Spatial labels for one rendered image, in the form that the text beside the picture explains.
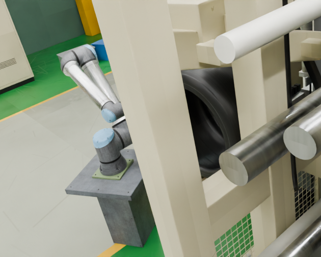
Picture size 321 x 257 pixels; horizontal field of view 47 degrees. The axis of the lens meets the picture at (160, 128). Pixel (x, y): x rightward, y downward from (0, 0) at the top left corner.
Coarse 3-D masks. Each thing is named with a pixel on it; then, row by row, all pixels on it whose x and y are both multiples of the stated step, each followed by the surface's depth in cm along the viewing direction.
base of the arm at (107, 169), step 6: (120, 156) 247; (102, 162) 244; (108, 162) 242; (114, 162) 244; (120, 162) 246; (126, 162) 253; (102, 168) 246; (108, 168) 244; (114, 168) 244; (120, 168) 246; (102, 174) 249; (108, 174) 245; (114, 174) 245
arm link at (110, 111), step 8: (64, 56) 242; (72, 56) 242; (64, 64) 238; (72, 64) 238; (64, 72) 240; (72, 72) 235; (80, 72) 234; (80, 80) 230; (88, 80) 229; (88, 88) 226; (96, 88) 225; (88, 96) 228; (96, 96) 221; (104, 96) 221; (96, 104) 222; (104, 104) 217; (112, 104) 217; (120, 104) 217; (104, 112) 213; (112, 112) 213; (120, 112) 215; (112, 120) 214
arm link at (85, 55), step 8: (80, 48) 247; (88, 48) 248; (80, 56) 245; (88, 56) 247; (96, 56) 252; (80, 64) 248; (88, 64) 247; (96, 64) 249; (88, 72) 247; (96, 72) 247; (96, 80) 247; (104, 80) 248; (104, 88) 247; (112, 96) 248; (120, 120) 245; (120, 128) 245; (128, 136) 244; (128, 144) 247
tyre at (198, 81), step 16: (192, 80) 145; (208, 80) 141; (224, 80) 140; (192, 96) 192; (208, 96) 141; (224, 96) 138; (192, 112) 194; (208, 112) 192; (224, 112) 138; (192, 128) 192; (208, 128) 194; (224, 128) 141; (208, 144) 191; (224, 144) 190; (208, 160) 184; (208, 176) 167
